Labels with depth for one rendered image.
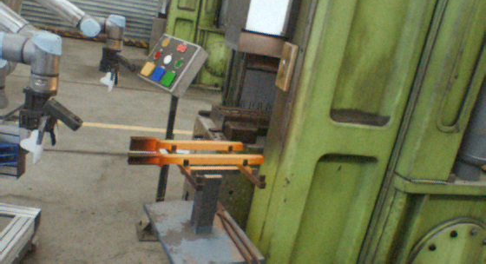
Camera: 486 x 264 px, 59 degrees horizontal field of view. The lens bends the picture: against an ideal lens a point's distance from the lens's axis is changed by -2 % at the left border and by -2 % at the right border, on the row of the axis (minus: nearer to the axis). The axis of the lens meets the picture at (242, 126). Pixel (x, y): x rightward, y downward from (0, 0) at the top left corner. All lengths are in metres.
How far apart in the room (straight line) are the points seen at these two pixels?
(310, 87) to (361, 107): 0.28
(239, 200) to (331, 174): 0.41
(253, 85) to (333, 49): 0.72
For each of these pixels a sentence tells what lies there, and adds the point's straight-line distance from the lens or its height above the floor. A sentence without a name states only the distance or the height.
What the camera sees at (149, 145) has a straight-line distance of 1.46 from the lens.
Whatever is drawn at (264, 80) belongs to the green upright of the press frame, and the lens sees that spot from 2.16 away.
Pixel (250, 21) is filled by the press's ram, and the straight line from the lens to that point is 1.75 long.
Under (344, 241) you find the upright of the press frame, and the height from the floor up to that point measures 0.59.
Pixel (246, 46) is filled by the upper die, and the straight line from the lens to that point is 1.81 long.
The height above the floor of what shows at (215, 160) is 0.97.
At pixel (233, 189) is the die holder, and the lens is 1.84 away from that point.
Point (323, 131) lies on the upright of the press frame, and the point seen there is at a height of 1.09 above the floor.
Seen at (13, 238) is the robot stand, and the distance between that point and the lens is 2.34.
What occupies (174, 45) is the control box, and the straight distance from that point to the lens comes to 2.42.
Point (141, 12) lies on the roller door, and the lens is 9.79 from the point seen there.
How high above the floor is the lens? 1.49
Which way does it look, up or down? 16 degrees down
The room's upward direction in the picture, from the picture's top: 12 degrees clockwise
